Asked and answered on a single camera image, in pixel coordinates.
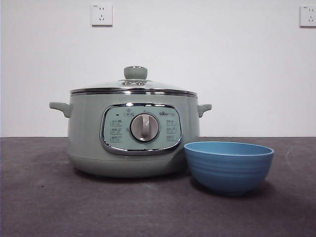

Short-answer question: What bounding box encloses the glass lid with green knob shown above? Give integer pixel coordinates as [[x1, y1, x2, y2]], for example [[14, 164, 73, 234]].
[[70, 66, 198, 94]]

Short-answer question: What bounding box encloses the pale green electric steamer pot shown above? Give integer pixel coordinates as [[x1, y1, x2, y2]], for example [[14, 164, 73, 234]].
[[48, 91, 212, 178]]

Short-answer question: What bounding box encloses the blue ribbed bowl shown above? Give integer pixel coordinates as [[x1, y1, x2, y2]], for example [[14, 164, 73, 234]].
[[184, 141, 275, 197]]

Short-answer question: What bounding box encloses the white wall socket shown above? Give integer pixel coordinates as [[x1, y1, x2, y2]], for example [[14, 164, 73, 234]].
[[299, 5, 316, 28], [91, 3, 113, 27]]

